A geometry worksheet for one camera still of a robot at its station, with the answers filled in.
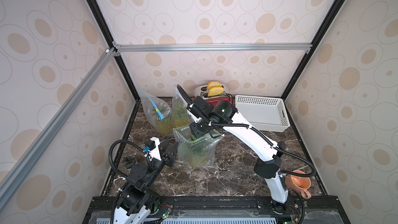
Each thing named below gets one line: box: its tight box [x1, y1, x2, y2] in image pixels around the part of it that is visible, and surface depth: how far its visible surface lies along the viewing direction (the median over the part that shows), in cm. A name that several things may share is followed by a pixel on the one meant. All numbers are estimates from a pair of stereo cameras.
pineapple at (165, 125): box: [155, 115, 174, 135], surface depth 94 cm
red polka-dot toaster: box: [191, 84, 233, 107], surface depth 99 cm
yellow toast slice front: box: [207, 86, 225, 97], surface depth 98 cm
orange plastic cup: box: [285, 170, 312, 200], surface depth 74 cm
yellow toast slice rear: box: [206, 80, 223, 92], surface depth 102 cm
